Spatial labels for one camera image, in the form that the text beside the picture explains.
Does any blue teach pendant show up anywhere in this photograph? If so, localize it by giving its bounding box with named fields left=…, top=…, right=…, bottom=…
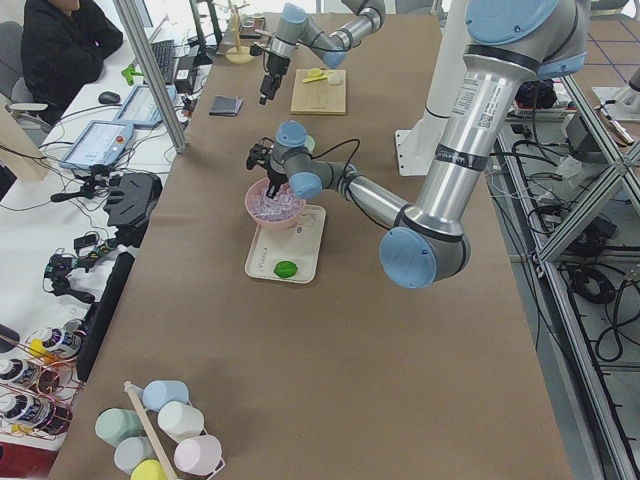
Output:
left=59, top=120, right=134, bottom=170
left=114, top=84, right=162, bottom=129

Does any yellow plastic knife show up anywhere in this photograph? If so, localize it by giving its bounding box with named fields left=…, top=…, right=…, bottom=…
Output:
left=302, top=70, right=335, bottom=84

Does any grey plastic cup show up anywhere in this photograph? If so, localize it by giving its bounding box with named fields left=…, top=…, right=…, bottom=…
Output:
left=114, top=436, right=156, bottom=475

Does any black soundbar device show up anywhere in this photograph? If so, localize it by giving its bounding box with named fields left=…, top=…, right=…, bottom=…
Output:
left=76, top=252, right=135, bottom=382

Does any beige rabbit tray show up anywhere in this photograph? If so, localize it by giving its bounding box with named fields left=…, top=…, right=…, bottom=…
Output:
left=245, top=205, right=326, bottom=284

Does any aluminium frame post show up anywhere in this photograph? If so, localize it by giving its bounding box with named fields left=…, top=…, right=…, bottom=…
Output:
left=113, top=0, right=187, bottom=154

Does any grey folded cloth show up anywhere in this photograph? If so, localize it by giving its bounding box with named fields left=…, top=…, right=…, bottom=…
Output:
left=209, top=95, right=244, bottom=117

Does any white plastic cup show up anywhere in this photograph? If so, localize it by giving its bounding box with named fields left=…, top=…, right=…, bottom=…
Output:
left=157, top=401, right=204, bottom=443

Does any mint green bowl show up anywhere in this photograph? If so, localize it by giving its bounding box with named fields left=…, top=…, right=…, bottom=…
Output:
left=304, top=134, right=316, bottom=154

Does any bottle rack with bottles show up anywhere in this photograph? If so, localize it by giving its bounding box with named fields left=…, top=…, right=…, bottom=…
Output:
left=1, top=322, right=84, bottom=441

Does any pink plastic cup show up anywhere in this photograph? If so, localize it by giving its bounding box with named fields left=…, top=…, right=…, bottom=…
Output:
left=174, top=435, right=224, bottom=476

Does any pile of clear ice cubes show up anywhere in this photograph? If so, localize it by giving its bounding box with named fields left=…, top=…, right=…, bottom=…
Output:
left=249, top=188, right=304, bottom=222

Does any pink bowl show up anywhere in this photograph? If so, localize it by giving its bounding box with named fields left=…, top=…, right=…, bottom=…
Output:
left=244, top=178, right=306, bottom=229

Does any bamboo cutting board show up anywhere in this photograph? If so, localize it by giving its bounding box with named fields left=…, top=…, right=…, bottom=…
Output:
left=290, top=68, right=347, bottom=115

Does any black computer mouse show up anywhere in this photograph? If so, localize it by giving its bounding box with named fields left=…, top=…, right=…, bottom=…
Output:
left=98, top=91, right=121, bottom=105

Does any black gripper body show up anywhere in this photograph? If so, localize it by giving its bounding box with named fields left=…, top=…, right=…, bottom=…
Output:
left=246, top=143, right=288, bottom=188
left=249, top=42, right=296, bottom=75

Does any black stand base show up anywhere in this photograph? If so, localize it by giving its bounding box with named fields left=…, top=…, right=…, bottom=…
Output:
left=103, top=173, right=162, bottom=250

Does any upper blue teach pendant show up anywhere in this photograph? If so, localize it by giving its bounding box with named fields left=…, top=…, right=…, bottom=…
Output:
left=114, top=84, right=162, bottom=129

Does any light blue plastic cup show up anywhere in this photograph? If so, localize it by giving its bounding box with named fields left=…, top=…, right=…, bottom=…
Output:
left=142, top=380, right=190, bottom=412

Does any wooden mug tree stand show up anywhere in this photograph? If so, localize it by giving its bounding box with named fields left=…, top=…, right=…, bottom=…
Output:
left=225, top=1, right=254, bottom=64

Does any person in black jacket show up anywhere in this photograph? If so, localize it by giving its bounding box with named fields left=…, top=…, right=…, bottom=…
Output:
left=21, top=0, right=123, bottom=125

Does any lower blue teach pendant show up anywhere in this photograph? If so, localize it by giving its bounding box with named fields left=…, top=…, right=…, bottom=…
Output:
left=59, top=120, right=134, bottom=170

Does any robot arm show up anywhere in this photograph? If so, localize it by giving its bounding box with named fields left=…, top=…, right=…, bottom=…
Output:
left=250, top=0, right=386, bottom=105
left=246, top=1, right=591, bottom=289

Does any mint green plastic cup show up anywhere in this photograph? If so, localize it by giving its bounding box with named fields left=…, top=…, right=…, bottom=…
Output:
left=95, top=408, right=143, bottom=447

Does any black keyboard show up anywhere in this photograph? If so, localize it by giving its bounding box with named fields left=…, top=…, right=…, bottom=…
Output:
left=151, top=40, right=175, bottom=85

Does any yellow plastic cup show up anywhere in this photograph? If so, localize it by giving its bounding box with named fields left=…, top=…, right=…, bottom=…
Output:
left=130, top=459, right=168, bottom=480

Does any green lime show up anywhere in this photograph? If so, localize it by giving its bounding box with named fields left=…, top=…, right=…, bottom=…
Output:
left=273, top=260, right=299, bottom=279

